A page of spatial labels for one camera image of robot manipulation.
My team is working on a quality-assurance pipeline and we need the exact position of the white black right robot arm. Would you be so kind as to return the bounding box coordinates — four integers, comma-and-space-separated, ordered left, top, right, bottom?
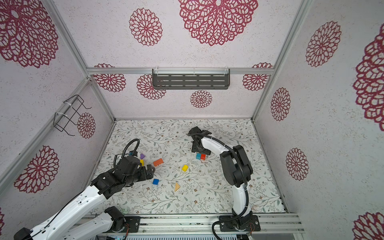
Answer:
188, 127, 253, 230

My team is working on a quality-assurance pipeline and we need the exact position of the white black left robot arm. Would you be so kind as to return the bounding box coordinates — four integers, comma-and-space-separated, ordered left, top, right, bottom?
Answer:
14, 156, 155, 240

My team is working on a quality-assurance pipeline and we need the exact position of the orange wood rectangular block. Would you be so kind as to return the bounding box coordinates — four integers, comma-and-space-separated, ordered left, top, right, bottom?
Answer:
153, 159, 164, 167

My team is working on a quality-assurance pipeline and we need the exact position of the natural wood triangle block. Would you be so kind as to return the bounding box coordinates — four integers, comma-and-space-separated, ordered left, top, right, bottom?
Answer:
175, 183, 181, 192

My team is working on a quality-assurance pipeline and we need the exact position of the yellow wood cylinder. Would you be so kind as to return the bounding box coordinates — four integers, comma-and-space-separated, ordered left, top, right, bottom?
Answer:
182, 165, 189, 172

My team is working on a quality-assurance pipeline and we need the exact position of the dark grey wall shelf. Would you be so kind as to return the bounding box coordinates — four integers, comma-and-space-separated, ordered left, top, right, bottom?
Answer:
152, 69, 231, 90

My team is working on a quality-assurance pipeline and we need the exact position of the black wire wall rack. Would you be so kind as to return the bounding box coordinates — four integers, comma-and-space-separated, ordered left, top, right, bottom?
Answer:
53, 95, 92, 137

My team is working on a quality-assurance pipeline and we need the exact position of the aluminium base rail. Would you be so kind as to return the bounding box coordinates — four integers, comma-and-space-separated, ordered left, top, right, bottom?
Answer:
53, 212, 305, 236

